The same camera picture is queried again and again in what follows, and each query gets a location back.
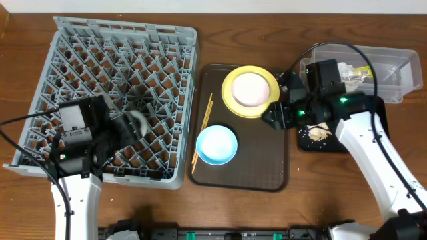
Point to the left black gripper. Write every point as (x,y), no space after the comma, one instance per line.
(121,125)

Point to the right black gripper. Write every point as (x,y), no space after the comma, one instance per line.
(281,114)

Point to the rice and nut scraps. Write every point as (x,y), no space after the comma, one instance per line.
(315,133)

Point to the white pink bowl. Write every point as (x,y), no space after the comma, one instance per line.
(250,90)

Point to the yellow round plate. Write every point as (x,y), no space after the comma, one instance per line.
(240,110)

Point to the small white cup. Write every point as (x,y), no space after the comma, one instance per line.
(144,124)

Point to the green snack wrapper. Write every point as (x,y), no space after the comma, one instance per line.
(350,73)

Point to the wooden chopstick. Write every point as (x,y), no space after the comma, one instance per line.
(205,119)
(198,141)

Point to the light blue bowl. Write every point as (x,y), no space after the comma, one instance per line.
(218,146)

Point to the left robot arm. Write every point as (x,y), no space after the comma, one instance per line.
(76,187)

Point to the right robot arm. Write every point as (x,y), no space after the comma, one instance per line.
(352,118)

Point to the black waste tray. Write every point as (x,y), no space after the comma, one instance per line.
(332,145)

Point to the grey plastic dishwasher rack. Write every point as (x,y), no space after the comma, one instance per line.
(144,67)

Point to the brown plastic serving tray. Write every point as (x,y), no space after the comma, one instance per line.
(262,161)

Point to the clear plastic bin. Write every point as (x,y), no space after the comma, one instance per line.
(398,71)

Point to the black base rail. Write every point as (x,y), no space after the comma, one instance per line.
(167,231)

